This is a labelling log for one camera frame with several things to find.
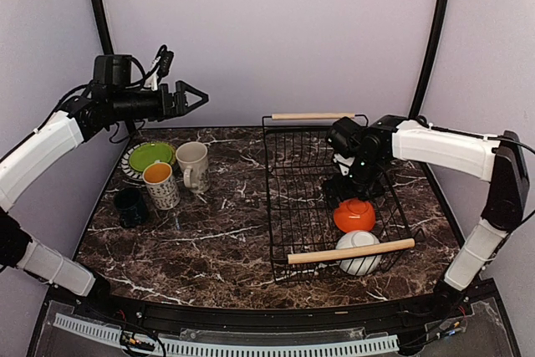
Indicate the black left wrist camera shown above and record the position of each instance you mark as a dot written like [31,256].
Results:
[159,69]

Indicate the white cup with black characters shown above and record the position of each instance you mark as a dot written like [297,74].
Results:
[161,185]

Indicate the white plate with black stripes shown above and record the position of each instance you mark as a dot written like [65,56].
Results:
[129,169]

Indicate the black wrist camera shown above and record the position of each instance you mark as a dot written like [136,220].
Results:
[159,69]
[343,164]

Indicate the green leaf-shaped dish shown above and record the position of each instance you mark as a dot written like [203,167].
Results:
[147,154]

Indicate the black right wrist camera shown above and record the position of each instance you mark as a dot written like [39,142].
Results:
[343,164]

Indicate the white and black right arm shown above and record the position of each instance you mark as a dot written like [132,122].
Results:
[361,151]

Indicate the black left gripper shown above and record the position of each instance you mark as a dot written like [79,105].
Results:
[165,109]

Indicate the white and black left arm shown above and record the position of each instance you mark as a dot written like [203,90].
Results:
[29,172]

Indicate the white mug with grey pattern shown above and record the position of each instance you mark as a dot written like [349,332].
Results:
[192,158]

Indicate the orange bowl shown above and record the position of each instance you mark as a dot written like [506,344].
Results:
[354,215]

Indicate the white slotted cable duct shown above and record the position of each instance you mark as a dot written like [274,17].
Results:
[195,342]

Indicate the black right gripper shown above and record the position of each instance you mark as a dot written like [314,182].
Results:
[376,188]

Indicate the black wire dish rack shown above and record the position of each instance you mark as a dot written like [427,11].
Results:
[305,187]

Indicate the dark green cup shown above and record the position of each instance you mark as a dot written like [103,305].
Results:
[131,207]

